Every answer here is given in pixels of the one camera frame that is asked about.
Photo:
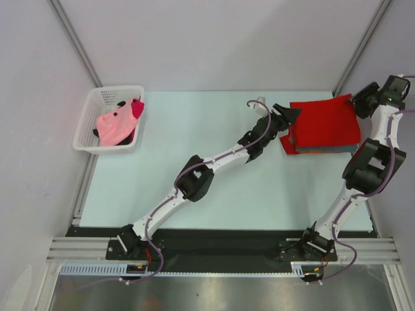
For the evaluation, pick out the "grey folded t shirt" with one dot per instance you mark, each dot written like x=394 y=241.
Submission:
x=323 y=149

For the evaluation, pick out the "white plastic laundry basket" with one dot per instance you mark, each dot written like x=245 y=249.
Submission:
x=101 y=100

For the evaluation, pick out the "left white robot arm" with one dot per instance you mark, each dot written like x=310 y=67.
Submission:
x=195 y=179

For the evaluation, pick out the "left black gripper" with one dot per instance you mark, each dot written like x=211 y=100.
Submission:
x=290 y=114

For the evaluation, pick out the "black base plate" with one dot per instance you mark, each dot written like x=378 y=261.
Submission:
x=211 y=251

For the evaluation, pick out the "right aluminium corner post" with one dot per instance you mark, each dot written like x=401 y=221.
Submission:
x=367 y=36

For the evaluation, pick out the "aluminium corner post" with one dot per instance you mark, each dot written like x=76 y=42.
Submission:
x=73 y=39
x=367 y=36

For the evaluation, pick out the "left aluminium corner post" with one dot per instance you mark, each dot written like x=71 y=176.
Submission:
x=73 y=39

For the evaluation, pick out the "pink t shirt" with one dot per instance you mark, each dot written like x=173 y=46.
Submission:
x=118 y=126

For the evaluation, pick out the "red folded t shirt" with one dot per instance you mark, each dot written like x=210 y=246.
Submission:
x=288 y=146

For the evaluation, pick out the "red t shirt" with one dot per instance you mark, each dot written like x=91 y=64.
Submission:
x=288 y=146
x=325 y=124

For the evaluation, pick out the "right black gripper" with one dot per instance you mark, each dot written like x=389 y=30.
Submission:
x=360 y=102

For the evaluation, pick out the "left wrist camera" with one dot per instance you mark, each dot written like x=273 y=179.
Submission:
x=259 y=106

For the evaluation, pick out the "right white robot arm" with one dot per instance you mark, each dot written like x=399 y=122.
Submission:
x=371 y=167

